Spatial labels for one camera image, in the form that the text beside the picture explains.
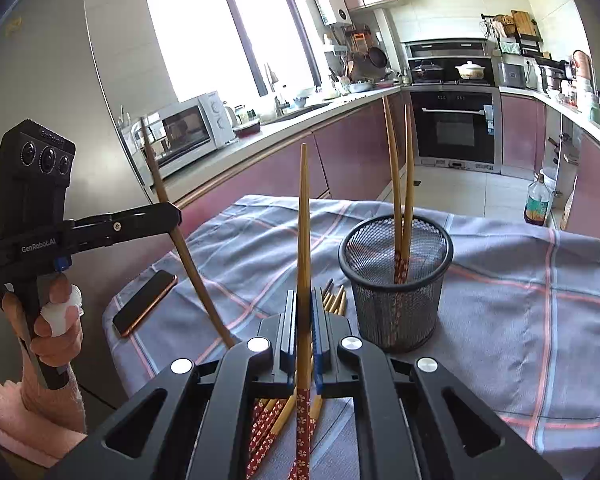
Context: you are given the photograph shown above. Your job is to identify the white casserole pot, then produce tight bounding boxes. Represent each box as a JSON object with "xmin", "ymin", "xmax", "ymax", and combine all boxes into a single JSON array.
[{"xmin": 455, "ymin": 61, "xmax": 488, "ymax": 81}]

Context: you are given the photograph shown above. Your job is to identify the grey refrigerator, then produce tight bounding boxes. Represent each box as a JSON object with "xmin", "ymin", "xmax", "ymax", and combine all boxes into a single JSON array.
[{"xmin": 0, "ymin": 0, "xmax": 148, "ymax": 311}]

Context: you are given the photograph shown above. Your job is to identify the white microwave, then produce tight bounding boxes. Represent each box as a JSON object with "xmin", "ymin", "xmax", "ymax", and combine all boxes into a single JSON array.
[{"xmin": 150, "ymin": 91, "xmax": 236, "ymax": 173}]

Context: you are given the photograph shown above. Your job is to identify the black mesh holder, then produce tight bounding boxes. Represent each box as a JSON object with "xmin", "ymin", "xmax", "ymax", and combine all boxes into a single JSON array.
[{"xmin": 338, "ymin": 214, "xmax": 454, "ymax": 353}]

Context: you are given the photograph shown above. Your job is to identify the person's left forearm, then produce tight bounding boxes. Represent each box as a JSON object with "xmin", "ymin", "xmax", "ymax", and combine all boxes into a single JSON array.
[{"xmin": 0, "ymin": 366, "xmax": 89, "ymax": 468}]

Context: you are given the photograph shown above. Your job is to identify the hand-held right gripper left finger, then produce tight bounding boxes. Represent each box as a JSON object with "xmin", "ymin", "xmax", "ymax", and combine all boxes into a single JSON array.
[{"xmin": 45, "ymin": 290, "xmax": 301, "ymax": 480}]

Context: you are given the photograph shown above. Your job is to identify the plastic oil bottle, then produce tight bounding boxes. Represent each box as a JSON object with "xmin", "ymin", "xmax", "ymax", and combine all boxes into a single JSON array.
[{"xmin": 524, "ymin": 172, "xmax": 556, "ymax": 226}]

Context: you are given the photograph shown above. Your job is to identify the person's left hand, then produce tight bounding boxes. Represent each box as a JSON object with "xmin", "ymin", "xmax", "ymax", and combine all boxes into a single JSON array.
[{"xmin": 1, "ymin": 276, "xmax": 87, "ymax": 375}]

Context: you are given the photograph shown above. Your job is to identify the built-in black oven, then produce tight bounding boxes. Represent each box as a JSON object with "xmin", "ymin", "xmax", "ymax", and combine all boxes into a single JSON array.
[{"xmin": 410, "ymin": 89, "xmax": 501, "ymax": 166}]

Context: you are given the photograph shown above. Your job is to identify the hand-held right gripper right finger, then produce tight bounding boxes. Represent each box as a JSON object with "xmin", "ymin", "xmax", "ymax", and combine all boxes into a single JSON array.
[{"xmin": 311, "ymin": 287, "xmax": 563, "ymax": 480}]

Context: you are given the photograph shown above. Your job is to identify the kitchen window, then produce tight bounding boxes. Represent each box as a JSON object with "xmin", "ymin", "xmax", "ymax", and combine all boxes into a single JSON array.
[{"xmin": 142, "ymin": 0, "xmax": 322, "ymax": 105}]

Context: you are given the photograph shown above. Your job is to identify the steel sink faucet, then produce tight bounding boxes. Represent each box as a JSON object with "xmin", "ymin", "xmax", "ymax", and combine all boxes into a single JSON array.
[{"xmin": 264, "ymin": 62, "xmax": 287, "ymax": 117}]

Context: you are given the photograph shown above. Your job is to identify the steel countertop appliance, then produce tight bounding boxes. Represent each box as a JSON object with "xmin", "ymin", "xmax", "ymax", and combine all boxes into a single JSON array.
[{"xmin": 497, "ymin": 62, "xmax": 527, "ymax": 89}]

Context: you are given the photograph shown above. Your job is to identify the red-patterned wooden chopstick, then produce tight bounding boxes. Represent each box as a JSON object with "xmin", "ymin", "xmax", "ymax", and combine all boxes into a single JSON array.
[
  {"xmin": 383, "ymin": 96, "xmax": 407, "ymax": 286},
  {"xmin": 396, "ymin": 104, "xmax": 416, "ymax": 286},
  {"xmin": 287, "ymin": 143, "xmax": 317, "ymax": 480},
  {"xmin": 139, "ymin": 116, "xmax": 237, "ymax": 351}
]

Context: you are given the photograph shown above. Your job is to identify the black wall rack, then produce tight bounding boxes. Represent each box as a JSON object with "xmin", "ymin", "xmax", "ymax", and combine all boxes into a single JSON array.
[{"xmin": 481, "ymin": 9, "xmax": 544, "ymax": 57}]

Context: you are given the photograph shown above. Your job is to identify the pile of wooden chopsticks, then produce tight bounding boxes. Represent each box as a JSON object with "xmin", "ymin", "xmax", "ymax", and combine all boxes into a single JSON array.
[{"xmin": 245, "ymin": 280, "xmax": 348, "ymax": 480}]

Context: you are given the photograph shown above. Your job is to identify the black lidded pot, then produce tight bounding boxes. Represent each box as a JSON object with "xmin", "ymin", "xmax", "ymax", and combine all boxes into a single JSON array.
[{"xmin": 411, "ymin": 60, "xmax": 446, "ymax": 83}]

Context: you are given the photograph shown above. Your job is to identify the grey plaid tablecloth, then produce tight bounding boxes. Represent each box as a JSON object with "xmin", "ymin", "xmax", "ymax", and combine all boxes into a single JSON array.
[{"xmin": 101, "ymin": 194, "xmax": 600, "ymax": 461}]

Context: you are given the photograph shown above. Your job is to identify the dark smartphone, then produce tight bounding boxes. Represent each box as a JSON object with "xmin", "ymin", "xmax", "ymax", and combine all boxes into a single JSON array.
[{"xmin": 111, "ymin": 269, "xmax": 179, "ymax": 338}]

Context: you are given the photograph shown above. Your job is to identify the pink lower cabinets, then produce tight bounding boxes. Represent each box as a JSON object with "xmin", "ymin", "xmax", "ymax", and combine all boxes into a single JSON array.
[{"xmin": 175, "ymin": 87, "xmax": 600, "ymax": 246}]

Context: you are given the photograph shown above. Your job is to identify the white water heater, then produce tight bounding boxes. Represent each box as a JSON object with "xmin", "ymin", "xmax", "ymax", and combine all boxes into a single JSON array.
[{"xmin": 309, "ymin": 0, "xmax": 355, "ymax": 27}]

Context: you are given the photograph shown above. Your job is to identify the steel cooking pot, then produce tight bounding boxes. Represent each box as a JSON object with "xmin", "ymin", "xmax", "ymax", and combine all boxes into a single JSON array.
[{"xmin": 539, "ymin": 62, "xmax": 569, "ymax": 94}]

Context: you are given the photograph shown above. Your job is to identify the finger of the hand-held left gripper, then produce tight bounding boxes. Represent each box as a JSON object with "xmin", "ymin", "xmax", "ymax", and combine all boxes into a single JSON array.
[{"xmin": 65, "ymin": 202, "xmax": 184, "ymax": 261}]

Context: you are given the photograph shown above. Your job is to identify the steel range hood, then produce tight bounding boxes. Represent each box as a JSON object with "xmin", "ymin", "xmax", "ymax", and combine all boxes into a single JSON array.
[{"xmin": 404, "ymin": 39, "xmax": 496, "ymax": 59}]

